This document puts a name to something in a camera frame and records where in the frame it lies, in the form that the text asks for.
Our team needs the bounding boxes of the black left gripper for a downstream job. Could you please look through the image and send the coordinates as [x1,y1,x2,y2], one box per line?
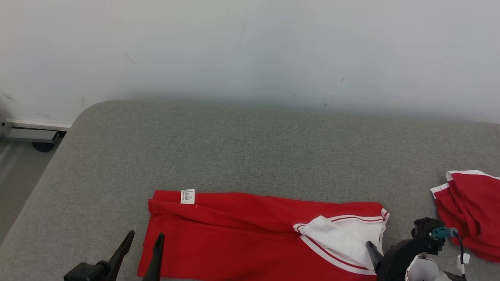
[63,230,165,281]

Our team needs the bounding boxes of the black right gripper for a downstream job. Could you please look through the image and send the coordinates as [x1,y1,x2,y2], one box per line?
[365,238,430,281]

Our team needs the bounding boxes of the red shorts with white hems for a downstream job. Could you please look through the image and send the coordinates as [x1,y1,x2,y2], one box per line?
[430,169,500,263]

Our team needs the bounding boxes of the red shirt with white sleeves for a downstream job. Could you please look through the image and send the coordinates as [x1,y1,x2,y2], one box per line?
[137,189,391,281]

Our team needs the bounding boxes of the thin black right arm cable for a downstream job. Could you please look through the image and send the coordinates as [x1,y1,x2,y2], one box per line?
[453,232,468,281]

